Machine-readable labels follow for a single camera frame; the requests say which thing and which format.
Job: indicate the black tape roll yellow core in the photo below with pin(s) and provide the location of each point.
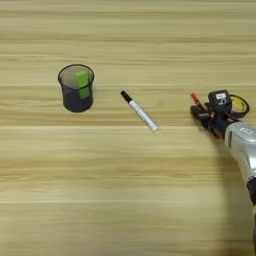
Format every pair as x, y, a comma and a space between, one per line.
245, 111

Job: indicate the black marker with red cap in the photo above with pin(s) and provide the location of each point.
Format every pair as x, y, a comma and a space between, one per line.
195, 98

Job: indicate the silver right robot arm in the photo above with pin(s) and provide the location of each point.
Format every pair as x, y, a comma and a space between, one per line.
243, 146

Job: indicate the white marker with black cap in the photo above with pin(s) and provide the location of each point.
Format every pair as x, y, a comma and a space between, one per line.
141, 113

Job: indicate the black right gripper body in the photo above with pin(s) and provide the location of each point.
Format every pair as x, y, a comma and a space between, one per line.
218, 121

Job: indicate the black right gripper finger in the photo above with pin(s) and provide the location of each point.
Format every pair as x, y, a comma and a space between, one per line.
202, 121
198, 110

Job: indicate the black mesh pen cup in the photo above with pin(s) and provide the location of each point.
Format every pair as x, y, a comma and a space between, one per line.
76, 103

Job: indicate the green eraser block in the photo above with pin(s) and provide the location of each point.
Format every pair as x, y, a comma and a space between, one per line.
82, 81

